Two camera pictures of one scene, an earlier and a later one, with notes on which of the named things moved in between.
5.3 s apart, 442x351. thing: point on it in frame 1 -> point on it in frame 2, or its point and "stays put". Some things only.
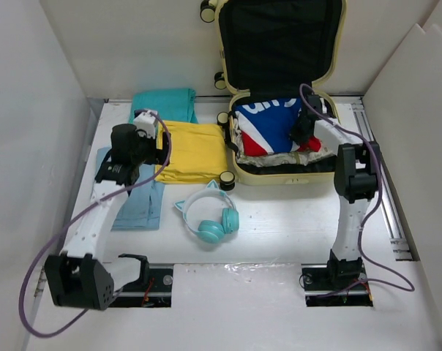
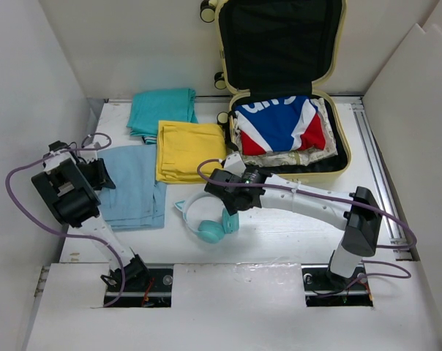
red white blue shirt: (266, 125) stays put
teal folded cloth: (174, 104) stays put
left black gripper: (159, 156) -> (102, 180)
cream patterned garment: (278, 159) stays put
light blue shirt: (142, 208) stays put
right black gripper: (301, 137) -> (230, 208)
